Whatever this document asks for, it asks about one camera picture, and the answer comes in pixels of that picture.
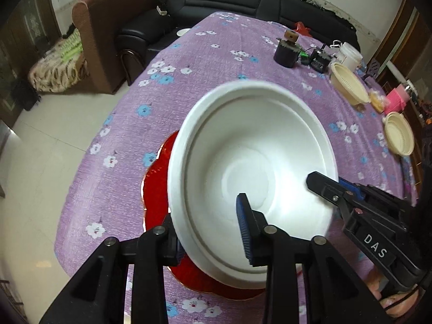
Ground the dark grinder with wooden knob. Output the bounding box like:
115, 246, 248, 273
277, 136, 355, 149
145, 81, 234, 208
273, 30, 301, 68

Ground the person's right hand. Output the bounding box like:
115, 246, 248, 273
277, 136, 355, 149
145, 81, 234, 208
368, 273, 421, 318

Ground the printed blanket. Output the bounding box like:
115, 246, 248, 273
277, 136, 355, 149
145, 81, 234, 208
29, 29, 88, 93

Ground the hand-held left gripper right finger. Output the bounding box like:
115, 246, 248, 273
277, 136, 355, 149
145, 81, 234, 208
235, 193, 392, 324

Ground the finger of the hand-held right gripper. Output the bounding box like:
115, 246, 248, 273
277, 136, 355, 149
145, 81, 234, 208
339, 177, 368, 200
306, 171, 355, 206

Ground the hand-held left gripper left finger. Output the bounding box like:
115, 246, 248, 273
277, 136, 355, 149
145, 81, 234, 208
39, 214, 184, 324

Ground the purple floral tablecloth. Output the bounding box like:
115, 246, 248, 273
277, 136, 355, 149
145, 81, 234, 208
54, 12, 421, 324

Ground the brown armchair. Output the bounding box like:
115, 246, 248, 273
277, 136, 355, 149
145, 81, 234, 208
72, 0, 166, 95

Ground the large white bowl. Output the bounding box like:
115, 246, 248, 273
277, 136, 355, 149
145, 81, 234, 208
167, 81, 339, 290

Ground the yellow snack bag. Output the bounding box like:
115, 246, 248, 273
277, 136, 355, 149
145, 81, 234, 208
369, 89, 387, 113

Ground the beige ribbed bowl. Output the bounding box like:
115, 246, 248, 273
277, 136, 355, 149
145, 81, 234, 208
383, 111, 415, 157
329, 61, 371, 106

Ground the red gold-rimmed plate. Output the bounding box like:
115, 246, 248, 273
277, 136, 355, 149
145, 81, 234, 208
140, 131, 267, 301

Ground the black electronic device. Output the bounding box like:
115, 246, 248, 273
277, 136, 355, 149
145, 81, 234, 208
310, 49, 329, 74

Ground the white plastic jar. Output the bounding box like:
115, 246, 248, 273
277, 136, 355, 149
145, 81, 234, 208
337, 42, 362, 71

